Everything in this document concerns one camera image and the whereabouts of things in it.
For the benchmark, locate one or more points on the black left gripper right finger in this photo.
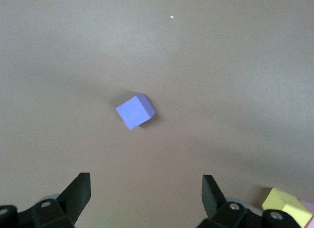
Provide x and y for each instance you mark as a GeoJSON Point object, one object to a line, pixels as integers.
{"type": "Point", "coordinates": [217, 208]}

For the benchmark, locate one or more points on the purple foam cube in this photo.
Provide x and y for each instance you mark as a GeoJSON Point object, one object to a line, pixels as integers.
{"type": "Point", "coordinates": [133, 112]}

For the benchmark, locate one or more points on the yellow foam cube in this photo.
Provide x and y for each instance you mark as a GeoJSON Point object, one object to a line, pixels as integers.
{"type": "Point", "coordinates": [284, 201]}

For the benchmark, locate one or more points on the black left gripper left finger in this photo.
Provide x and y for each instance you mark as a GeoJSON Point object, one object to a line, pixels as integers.
{"type": "Point", "coordinates": [71, 206]}

